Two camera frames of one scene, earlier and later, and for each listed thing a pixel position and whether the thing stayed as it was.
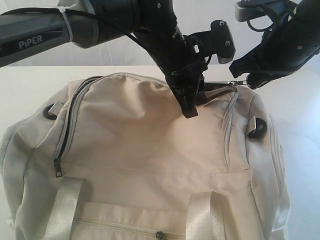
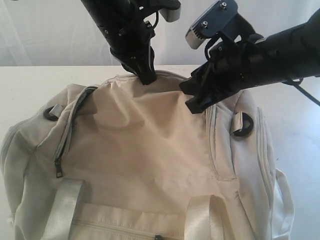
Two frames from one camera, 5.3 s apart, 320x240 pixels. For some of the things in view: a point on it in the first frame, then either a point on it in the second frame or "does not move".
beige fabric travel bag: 111,157 does not move
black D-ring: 260,129 → 244,131
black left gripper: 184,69 → 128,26
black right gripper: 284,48 → 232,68
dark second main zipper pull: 58,168 does not move
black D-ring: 47,114 does not move
